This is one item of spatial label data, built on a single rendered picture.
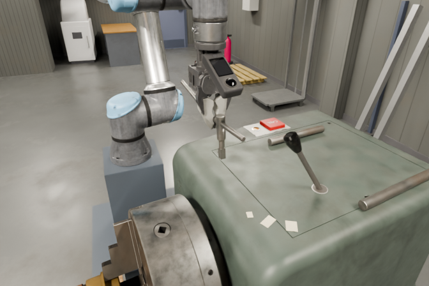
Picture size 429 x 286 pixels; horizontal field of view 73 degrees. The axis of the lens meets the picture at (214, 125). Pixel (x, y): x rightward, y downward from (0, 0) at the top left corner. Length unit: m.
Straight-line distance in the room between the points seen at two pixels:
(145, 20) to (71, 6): 6.36
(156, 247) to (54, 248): 1.90
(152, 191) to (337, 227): 0.69
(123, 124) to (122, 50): 5.81
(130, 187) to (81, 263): 1.29
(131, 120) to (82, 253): 1.51
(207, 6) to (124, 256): 0.56
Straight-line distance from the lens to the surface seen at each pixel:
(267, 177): 0.72
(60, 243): 2.50
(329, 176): 0.77
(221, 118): 0.67
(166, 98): 1.03
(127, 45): 6.78
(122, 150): 1.05
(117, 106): 0.99
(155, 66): 1.04
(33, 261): 2.46
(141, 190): 1.10
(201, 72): 0.67
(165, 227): 0.63
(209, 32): 0.63
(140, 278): 0.79
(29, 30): 6.81
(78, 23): 7.24
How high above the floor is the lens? 1.68
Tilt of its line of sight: 26 degrees down
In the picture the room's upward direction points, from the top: straight up
